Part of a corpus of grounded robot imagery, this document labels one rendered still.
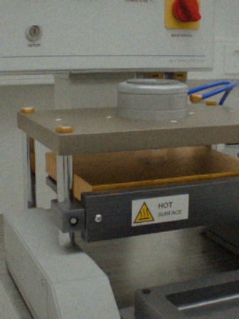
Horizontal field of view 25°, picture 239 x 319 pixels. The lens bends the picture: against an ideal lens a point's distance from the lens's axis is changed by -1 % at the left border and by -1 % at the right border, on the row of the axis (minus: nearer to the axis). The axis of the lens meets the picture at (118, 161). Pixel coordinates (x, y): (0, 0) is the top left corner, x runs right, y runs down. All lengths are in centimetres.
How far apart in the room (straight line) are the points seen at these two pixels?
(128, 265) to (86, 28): 30
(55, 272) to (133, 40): 37
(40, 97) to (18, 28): 46
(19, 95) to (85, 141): 64
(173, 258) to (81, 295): 25
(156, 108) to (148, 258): 20
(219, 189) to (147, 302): 17
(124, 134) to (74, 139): 5
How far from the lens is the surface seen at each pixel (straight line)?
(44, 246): 52
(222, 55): 128
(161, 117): 57
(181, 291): 44
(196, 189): 53
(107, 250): 69
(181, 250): 70
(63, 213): 48
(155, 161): 60
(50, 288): 45
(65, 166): 49
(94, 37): 71
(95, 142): 49
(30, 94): 112
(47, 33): 69
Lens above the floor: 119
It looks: 12 degrees down
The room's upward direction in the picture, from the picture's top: straight up
